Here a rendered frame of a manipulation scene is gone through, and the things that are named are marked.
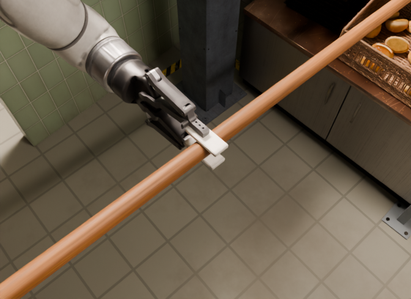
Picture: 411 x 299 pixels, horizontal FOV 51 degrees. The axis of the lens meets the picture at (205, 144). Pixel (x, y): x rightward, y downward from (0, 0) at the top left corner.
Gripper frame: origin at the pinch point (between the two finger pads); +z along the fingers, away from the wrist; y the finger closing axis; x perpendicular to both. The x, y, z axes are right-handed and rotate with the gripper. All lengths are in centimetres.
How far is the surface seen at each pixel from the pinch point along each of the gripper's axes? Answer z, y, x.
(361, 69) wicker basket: -12, 61, -113
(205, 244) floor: -17, 133, -39
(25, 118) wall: -119, 115, -12
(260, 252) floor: 3, 131, -54
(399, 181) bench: 28, 102, -114
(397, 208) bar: 35, 120, -117
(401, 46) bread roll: -7, 55, -131
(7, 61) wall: -119, 78, -13
